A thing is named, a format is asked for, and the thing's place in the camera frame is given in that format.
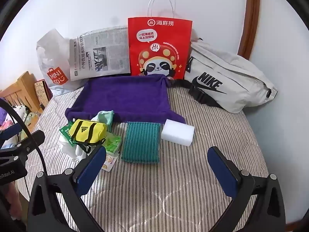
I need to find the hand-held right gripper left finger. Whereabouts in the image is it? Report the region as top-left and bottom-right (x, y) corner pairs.
(27, 146), (108, 232)

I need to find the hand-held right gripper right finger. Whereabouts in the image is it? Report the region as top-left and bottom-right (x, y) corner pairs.
(207, 146), (286, 232)

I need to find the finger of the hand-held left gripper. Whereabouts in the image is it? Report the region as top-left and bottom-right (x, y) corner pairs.
(0, 123), (21, 148)
(13, 130), (46, 162)

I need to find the fruit print packet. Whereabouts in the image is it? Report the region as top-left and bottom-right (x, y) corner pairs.
(101, 153), (118, 172)

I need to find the white glove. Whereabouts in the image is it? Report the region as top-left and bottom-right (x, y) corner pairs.
(58, 138), (91, 162)

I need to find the green tissue packet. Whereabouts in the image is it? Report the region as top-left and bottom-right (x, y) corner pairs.
(101, 132), (122, 155)

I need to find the green snack packet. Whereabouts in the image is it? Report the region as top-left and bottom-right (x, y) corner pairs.
(59, 122), (78, 148)

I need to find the yellow mini duffel bag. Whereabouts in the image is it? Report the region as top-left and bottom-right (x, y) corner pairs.
(70, 119), (107, 154)

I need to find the light green towel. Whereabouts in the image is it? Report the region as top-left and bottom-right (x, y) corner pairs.
(91, 110), (114, 132)

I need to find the teal ribbed cloth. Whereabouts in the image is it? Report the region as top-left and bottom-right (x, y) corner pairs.
(121, 121), (162, 163)

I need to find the white sponge block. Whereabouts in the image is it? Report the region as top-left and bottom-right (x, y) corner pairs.
(161, 119), (195, 147)

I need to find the purple fabric tray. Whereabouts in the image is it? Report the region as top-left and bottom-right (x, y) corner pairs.
(65, 74), (186, 126)

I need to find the purple fluffy cloth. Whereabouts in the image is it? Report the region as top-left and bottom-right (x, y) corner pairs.
(0, 109), (10, 128)

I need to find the floral print cloth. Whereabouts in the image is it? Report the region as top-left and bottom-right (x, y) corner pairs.
(12, 105), (40, 141)

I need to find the pink cloth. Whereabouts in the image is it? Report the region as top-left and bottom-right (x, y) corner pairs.
(0, 181), (20, 232)

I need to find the patterned book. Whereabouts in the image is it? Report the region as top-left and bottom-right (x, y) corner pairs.
(34, 79), (53, 107)

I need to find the striped bed quilt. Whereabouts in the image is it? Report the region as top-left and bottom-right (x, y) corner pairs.
(17, 84), (269, 232)

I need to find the white plastic shopping bag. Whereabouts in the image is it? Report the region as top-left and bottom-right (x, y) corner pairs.
(36, 28), (85, 97)

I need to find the light grey waist bag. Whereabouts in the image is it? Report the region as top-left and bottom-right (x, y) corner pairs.
(170, 37), (278, 114)

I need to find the folded newspaper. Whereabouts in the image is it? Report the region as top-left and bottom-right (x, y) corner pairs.
(69, 26), (131, 82)

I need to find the red paper bag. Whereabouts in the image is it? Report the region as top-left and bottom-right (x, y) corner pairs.
(127, 0), (193, 80)

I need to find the black cable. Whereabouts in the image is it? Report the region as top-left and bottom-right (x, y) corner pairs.
(0, 98), (47, 174)

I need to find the wooden door frame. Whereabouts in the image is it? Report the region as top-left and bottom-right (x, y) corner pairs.
(238, 0), (261, 60)

